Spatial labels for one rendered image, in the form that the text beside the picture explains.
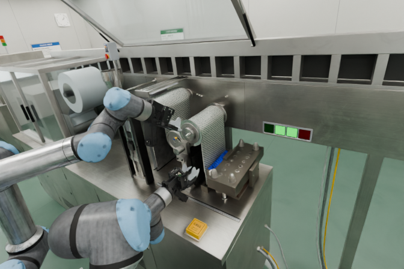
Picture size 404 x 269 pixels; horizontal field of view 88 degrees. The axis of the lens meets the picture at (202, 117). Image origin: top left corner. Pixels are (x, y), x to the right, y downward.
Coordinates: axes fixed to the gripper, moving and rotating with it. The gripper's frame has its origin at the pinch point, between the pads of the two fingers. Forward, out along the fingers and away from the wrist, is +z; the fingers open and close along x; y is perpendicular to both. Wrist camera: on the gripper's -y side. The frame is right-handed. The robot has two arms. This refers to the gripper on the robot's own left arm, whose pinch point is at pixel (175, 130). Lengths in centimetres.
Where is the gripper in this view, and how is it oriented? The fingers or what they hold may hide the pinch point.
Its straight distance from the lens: 94.3
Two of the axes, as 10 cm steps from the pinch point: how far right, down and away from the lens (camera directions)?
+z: 4.9, 2.9, 8.2
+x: -8.2, -1.5, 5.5
